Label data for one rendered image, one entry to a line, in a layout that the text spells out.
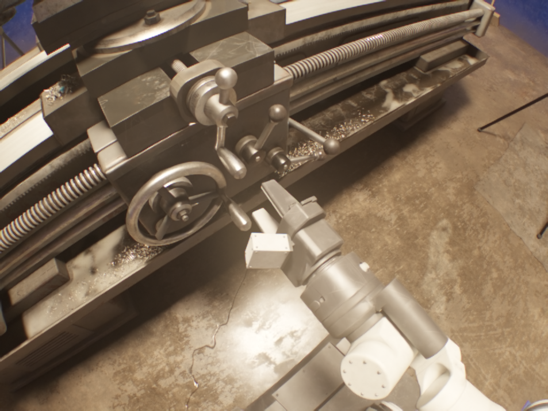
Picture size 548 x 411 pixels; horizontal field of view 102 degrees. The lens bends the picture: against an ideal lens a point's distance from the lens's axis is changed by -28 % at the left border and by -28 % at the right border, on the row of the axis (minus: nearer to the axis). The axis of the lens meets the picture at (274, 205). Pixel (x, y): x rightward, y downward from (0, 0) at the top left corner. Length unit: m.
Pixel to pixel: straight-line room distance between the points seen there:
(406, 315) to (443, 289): 1.05
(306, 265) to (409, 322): 0.14
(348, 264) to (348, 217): 1.01
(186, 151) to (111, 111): 0.17
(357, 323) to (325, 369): 0.65
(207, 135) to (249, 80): 0.13
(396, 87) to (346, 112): 0.31
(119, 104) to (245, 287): 0.89
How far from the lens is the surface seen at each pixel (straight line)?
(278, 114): 0.55
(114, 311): 1.23
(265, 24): 0.71
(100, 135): 0.60
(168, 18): 0.56
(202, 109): 0.45
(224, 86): 0.41
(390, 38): 1.02
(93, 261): 0.96
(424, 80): 1.49
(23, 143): 0.68
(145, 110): 0.49
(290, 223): 0.35
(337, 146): 0.67
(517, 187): 1.99
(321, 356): 0.98
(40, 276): 0.98
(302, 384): 0.98
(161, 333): 1.25
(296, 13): 0.81
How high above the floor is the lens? 1.16
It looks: 60 degrees down
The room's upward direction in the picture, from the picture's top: straight up
